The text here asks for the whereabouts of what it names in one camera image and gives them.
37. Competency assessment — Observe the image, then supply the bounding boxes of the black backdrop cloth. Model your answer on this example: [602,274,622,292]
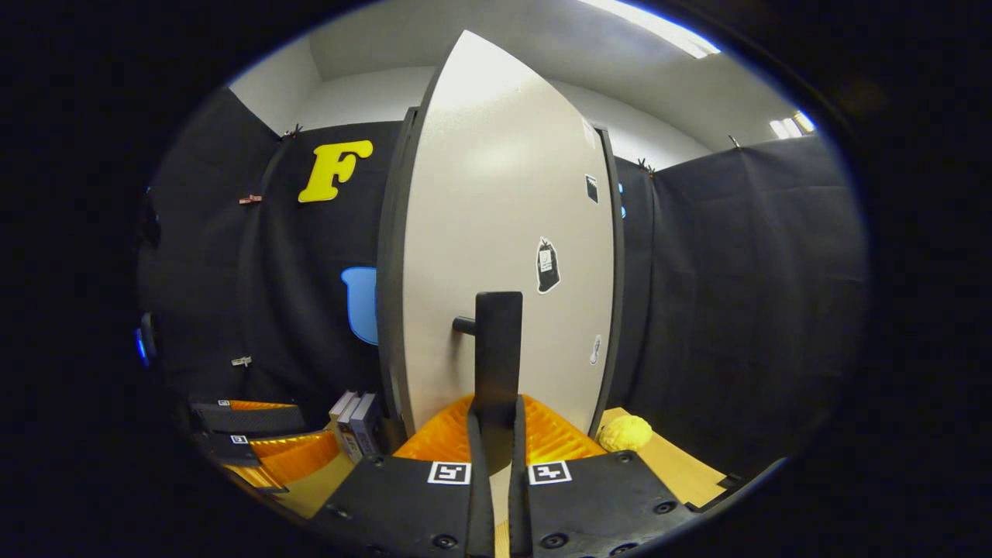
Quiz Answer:
[136,85,869,474]

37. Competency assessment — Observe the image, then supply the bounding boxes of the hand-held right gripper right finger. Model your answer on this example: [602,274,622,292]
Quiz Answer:
[508,394,698,558]

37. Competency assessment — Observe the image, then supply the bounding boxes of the ceiling light panel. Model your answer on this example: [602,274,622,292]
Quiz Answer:
[767,111,818,140]

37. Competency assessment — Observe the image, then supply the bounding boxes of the black cabinet door handle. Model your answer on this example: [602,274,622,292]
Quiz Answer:
[452,291,524,474]

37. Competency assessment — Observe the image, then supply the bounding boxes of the yellow textured ball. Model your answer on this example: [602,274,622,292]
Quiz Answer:
[597,415,654,453]

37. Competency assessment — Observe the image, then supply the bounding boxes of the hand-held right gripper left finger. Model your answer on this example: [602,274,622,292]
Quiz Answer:
[310,394,497,558]

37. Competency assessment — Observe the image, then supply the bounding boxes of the dark grey book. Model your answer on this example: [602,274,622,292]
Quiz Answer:
[337,394,365,463]

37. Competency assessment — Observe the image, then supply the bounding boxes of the dark grey cabinet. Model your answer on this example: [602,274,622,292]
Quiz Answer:
[376,105,627,458]

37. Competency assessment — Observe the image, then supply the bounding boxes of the grey cabinet door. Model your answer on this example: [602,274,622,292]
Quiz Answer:
[399,29,617,458]

